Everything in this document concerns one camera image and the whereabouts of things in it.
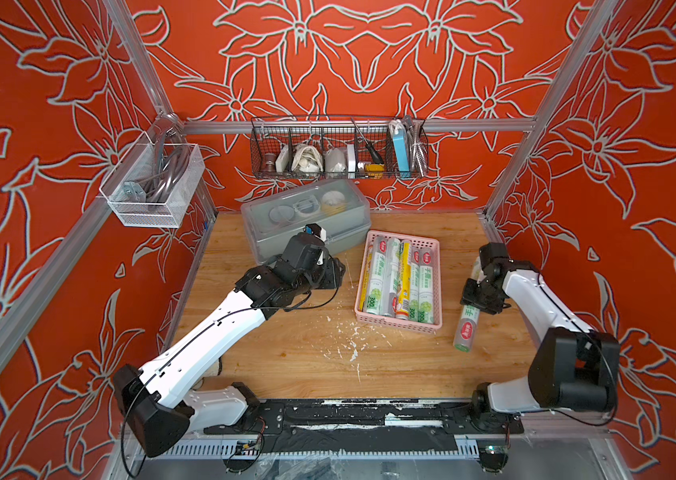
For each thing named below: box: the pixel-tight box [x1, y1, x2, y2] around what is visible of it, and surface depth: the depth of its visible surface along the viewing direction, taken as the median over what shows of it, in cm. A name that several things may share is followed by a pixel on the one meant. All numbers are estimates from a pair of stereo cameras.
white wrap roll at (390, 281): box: [380, 237, 401, 318], surface depth 94 cm
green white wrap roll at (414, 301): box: [409, 248, 420, 322], surface depth 94 cm
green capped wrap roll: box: [365, 236, 390, 315], surface depth 93 cm
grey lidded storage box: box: [241, 180, 372, 264], surface depth 100 cm
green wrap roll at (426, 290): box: [418, 252, 434, 324], surface depth 94 cm
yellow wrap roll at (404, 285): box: [396, 240, 412, 320], surface depth 93 cm
